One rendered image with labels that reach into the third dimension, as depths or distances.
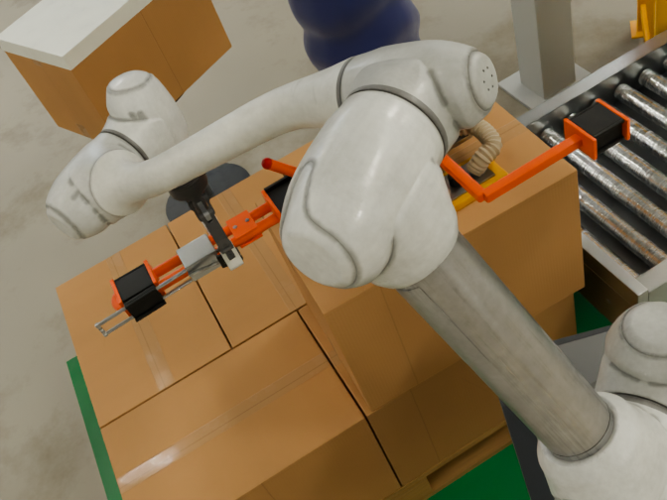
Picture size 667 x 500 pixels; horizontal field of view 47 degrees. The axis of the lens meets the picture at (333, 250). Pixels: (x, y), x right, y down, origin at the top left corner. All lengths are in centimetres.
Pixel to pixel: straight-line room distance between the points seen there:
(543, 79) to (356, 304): 188
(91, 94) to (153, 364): 95
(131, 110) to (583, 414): 80
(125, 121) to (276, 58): 279
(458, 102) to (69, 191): 62
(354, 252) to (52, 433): 232
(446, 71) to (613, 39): 275
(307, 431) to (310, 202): 115
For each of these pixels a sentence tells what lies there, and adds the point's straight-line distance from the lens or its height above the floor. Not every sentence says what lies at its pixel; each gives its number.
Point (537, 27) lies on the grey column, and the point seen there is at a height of 36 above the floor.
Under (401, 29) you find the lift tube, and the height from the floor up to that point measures 137.
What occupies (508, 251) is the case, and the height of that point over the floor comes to 82.
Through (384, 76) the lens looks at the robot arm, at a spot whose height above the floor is 161.
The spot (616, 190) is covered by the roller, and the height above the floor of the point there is 54.
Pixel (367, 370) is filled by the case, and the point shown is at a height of 70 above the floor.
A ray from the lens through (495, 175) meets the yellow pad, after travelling 164.
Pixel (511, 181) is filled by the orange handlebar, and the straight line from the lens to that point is 145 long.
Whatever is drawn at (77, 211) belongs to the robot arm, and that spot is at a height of 142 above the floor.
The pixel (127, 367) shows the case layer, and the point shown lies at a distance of 220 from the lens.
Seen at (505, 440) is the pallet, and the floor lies 2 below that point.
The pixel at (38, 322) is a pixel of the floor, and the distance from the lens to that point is 336.
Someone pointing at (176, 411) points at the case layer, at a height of 54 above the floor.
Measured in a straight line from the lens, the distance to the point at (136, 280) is 155.
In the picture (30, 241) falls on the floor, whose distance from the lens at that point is 375.
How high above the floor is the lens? 211
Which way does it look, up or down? 46 degrees down
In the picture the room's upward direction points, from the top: 24 degrees counter-clockwise
